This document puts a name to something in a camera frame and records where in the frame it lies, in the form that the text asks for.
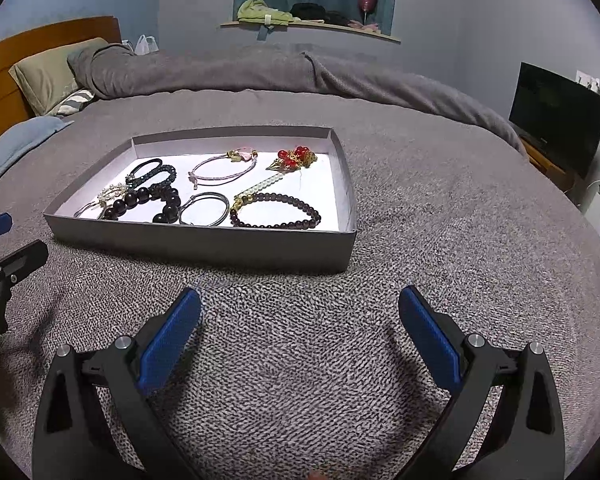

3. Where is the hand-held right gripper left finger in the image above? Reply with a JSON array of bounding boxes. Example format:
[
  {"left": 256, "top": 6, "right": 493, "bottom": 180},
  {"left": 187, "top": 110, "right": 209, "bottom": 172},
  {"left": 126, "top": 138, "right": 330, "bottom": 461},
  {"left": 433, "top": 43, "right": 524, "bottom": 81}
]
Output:
[{"left": 31, "top": 287, "right": 203, "bottom": 480}]

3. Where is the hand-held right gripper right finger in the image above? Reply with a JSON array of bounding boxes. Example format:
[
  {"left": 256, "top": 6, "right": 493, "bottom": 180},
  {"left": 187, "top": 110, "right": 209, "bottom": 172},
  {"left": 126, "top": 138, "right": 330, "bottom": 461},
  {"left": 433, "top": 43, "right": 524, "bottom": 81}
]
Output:
[{"left": 395, "top": 286, "right": 566, "bottom": 480}]

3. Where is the grey cardboard box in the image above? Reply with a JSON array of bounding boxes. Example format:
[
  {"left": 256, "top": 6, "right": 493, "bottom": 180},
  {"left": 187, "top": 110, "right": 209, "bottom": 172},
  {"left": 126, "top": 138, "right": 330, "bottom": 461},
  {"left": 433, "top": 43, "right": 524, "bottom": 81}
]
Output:
[{"left": 43, "top": 126, "right": 358, "bottom": 276}]

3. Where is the pearl hair ornament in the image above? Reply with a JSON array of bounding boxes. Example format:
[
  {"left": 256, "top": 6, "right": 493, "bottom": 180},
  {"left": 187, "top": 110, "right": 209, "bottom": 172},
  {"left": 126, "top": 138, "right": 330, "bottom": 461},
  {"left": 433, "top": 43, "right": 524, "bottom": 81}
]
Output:
[{"left": 87, "top": 182, "right": 131, "bottom": 211}]

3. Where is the large black bead bracelet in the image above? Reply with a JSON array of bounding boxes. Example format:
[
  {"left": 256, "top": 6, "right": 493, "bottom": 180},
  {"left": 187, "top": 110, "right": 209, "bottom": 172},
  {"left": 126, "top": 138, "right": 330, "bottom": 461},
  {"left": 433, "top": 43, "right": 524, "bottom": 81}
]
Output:
[{"left": 100, "top": 183, "right": 182, "bottom": 225}]

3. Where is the silver bangle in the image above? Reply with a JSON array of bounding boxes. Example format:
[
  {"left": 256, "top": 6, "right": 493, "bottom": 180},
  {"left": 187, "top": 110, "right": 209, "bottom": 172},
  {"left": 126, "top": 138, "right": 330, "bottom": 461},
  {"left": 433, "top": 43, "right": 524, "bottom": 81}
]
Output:
[{"left": 178, "top": 191, "right": 230, "bottom": 227}]

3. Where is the black hair tie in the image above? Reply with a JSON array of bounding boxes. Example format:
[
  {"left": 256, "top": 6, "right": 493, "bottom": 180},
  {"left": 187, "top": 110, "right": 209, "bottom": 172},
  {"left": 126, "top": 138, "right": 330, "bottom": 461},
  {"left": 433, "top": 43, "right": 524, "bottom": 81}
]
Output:
[{"left": 131, "top": 158, "right": 165, "bottom": 177}]

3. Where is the black braided bracelet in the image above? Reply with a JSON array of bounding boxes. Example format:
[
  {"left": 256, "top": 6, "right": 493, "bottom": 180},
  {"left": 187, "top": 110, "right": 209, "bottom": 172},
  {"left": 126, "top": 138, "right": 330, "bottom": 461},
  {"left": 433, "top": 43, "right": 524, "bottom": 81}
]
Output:
[{"left": 125, "top": 164, "right": 177, "bottom": 189}]

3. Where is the light green bead bracelet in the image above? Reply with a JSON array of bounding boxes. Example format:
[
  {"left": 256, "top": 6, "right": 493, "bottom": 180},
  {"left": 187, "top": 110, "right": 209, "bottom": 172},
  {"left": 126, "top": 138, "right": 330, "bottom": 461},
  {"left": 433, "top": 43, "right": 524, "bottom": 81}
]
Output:
[{"left": 242, "top": 172, "right": 286, "bottom": 198}]

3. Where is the pink cord bracelet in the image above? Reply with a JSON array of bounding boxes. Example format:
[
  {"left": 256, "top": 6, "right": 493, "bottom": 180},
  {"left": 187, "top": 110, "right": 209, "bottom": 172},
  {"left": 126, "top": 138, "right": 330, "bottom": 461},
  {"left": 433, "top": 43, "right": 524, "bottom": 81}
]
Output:
[{"left": 187, "top": 147, "right": 260, "bottom": 183}]

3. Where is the red bead gold ornament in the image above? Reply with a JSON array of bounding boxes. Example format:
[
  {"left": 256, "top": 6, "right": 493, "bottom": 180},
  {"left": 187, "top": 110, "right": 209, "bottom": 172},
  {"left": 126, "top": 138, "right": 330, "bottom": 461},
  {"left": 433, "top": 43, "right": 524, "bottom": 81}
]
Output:
[{"left": 266, "top": 145, "right": 318, "bottom": 173}]

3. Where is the light blue blanket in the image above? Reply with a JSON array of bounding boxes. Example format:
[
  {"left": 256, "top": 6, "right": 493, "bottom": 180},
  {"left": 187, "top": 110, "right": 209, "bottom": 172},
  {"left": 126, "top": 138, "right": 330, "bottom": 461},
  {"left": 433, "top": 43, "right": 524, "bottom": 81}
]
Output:
[{"left": 0, "top": 116, "right": 73, "bottom": 201}]

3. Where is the grey knit blanket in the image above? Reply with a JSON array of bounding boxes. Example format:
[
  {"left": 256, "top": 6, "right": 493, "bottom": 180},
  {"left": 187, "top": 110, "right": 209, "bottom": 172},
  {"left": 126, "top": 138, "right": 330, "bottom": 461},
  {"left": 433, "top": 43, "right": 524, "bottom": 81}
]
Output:
[{"left": 0, "top": 87, "right": 600, "bottom": 480}]

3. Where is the striped pillow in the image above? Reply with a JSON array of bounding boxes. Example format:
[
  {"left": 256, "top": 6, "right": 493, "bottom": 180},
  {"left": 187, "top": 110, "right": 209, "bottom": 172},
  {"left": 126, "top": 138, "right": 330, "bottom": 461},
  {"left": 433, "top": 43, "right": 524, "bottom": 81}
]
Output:
[{"left": 47, "top": 89, "right": 97, "bottom": 117}]

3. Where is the olive green pillow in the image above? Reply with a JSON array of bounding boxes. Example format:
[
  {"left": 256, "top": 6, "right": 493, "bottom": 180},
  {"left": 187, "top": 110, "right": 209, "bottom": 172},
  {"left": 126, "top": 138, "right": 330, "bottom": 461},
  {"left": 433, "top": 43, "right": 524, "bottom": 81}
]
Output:
[{"left": 8, "top": 37, "right": 110, "bottom": 117}]

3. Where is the wooden headboard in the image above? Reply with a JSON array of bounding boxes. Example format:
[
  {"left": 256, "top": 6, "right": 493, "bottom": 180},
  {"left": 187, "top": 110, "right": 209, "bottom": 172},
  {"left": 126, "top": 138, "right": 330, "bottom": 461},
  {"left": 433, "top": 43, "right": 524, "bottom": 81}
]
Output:
[{"left": 0, "top": 16, "right": 122, "bottom": 156}]

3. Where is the wooden television stand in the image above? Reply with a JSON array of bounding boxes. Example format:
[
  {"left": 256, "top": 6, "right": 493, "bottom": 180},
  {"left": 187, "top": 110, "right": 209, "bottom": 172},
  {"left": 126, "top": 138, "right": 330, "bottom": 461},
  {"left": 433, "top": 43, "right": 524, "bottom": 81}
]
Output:
[{"left": 515, "top": 132, "right": 576, "bottom": 193}]

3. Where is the black television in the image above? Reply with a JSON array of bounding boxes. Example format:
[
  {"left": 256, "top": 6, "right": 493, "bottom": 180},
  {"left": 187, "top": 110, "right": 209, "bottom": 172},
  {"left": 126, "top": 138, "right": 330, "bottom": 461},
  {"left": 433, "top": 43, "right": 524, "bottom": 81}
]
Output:
[{"left": 508, "top": 62, "right": 600, "bottom": 178}]

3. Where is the grey rolled duvet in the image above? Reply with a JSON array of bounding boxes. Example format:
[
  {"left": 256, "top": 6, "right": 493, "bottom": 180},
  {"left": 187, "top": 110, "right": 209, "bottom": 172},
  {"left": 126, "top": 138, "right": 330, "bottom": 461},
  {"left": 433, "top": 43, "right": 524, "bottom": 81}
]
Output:
[{"left": 67, "top": 42, "right": 528, "bottom": 158}]

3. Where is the wooden window shelf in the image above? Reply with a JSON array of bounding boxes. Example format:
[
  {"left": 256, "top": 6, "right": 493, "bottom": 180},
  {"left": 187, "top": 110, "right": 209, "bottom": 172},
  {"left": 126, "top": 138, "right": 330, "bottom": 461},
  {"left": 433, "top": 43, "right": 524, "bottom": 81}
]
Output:
[{"left": 219, "top": 20, "right": 402, "bottom": 43}]

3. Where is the green cloth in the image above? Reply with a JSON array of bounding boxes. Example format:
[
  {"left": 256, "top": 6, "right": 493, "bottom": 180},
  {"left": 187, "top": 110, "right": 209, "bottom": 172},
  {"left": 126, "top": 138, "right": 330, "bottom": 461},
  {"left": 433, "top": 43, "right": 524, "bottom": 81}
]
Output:
[{"left": 236, "top": 0, "right": 295, "bottom": 27}]

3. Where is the black cloth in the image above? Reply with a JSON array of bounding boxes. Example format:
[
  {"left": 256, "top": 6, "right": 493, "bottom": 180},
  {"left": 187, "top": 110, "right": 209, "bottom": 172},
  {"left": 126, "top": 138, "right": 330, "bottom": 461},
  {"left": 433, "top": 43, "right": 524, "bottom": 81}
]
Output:
[{"left": 290, "top": 2, "right": 351, "bottom": 27}]

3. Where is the dark bead bracelet gold charm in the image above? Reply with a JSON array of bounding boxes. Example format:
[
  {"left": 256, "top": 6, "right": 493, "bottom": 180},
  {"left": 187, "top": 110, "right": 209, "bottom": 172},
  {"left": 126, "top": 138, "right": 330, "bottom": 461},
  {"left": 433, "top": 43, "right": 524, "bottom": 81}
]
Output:
[{"left": 229, "top": 192, "right": 323, "bottom": 229}]

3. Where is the white wall hook rack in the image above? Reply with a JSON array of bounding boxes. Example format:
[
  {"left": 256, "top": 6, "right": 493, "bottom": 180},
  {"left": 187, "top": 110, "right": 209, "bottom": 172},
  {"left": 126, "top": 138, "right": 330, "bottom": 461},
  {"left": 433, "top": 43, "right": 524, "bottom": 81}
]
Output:
[{"left": 575, "top": 71, "right": 600, "bottom": 98}]

